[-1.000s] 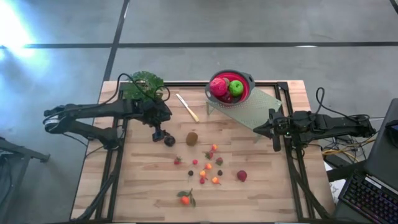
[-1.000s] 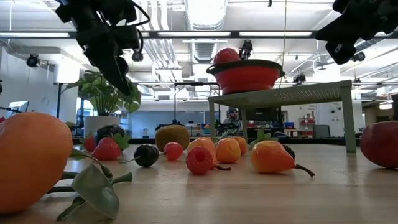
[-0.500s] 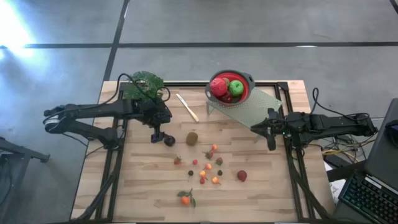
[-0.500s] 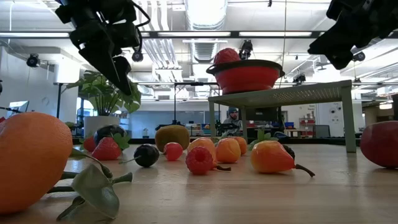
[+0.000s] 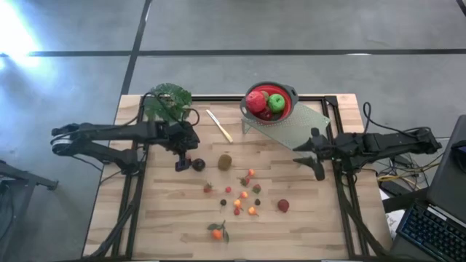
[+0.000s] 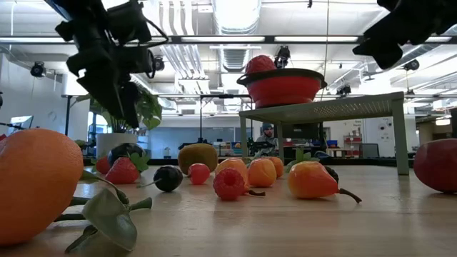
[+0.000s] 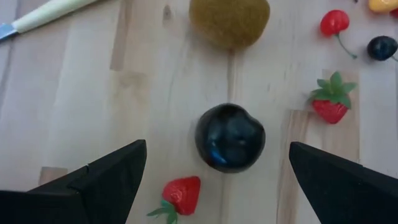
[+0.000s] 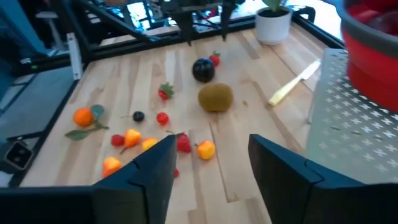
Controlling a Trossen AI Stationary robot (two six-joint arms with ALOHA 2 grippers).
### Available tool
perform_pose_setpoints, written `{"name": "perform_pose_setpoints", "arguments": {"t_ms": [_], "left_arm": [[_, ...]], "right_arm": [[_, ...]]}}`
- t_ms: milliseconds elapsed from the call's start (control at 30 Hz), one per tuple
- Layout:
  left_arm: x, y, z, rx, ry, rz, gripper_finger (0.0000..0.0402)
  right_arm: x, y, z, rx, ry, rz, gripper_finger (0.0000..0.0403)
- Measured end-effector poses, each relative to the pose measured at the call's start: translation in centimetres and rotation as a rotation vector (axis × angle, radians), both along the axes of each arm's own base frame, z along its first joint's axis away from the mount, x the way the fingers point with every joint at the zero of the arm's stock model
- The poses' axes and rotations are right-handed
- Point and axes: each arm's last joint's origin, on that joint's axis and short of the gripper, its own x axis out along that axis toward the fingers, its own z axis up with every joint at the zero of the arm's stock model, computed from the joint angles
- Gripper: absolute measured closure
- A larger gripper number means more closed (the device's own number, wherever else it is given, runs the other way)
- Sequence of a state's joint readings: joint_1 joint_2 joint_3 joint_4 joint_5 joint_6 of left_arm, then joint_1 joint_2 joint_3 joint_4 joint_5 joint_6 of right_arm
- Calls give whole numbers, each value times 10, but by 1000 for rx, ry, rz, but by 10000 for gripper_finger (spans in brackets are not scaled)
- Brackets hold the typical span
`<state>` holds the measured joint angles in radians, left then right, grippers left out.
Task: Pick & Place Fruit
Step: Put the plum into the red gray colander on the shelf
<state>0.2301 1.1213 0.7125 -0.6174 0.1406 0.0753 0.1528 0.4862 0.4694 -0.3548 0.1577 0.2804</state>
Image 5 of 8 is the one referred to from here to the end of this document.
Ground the green apple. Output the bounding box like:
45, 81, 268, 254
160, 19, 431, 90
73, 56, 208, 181
267, 93, 286, 114

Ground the dark red apple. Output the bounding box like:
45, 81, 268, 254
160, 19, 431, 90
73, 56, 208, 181
257, 107, 275, 122

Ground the yellow cable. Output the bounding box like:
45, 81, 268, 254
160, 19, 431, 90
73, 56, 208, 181
376, 163, 441, 183

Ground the orange tangerine with green leaves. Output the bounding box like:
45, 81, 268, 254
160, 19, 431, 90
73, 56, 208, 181
207, 220, 231, 244

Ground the green plant in white pot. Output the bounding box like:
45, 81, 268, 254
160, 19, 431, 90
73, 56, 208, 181
143, 82, 193, 123

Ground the laptop with lit keyboard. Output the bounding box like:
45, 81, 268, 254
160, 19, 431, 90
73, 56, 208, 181
389, 114, 466, 262

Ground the large bright red fruit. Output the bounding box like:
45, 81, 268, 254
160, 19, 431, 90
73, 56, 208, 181
245, 90, 268, 114

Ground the green perforated metal shelf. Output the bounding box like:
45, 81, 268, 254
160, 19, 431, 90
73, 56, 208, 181
240, 103, 331, 158

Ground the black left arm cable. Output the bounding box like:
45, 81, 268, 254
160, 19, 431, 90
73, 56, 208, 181
141, 91, 201, 128

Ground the grey metal cart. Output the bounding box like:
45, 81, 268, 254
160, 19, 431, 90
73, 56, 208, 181
0, 159, 60, 262

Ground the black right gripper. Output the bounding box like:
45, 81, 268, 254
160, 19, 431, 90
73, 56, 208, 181
292, 132, 352, 182

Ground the red colander with grey rim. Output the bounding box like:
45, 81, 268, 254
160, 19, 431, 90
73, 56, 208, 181
240, 81, 300, 126

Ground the brown kiwi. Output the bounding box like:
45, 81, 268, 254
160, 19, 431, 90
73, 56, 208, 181
217, 154, 233, 172

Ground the white knife with wooden handle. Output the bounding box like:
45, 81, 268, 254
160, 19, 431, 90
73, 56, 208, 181
205, 108, 234, 144

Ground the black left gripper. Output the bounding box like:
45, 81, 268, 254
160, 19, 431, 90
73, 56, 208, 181
159, 121, 201, 172

